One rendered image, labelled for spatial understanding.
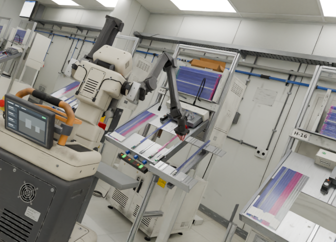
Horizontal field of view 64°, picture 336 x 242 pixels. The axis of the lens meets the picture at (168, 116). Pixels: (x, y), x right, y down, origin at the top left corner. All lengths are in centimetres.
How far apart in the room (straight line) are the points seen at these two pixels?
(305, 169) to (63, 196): 157
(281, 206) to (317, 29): 285
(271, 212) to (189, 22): 404
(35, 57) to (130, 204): 449
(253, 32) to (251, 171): 209
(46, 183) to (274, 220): 126
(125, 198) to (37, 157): 160
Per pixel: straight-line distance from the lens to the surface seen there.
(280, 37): 429
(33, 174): 135
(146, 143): 240
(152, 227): 258
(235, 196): 394
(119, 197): 287
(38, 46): 650
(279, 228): 178
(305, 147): 237
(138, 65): 370
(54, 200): 130
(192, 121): 246
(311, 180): 206
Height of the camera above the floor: 111
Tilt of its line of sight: level
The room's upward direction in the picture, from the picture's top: 22 degrees clockwise
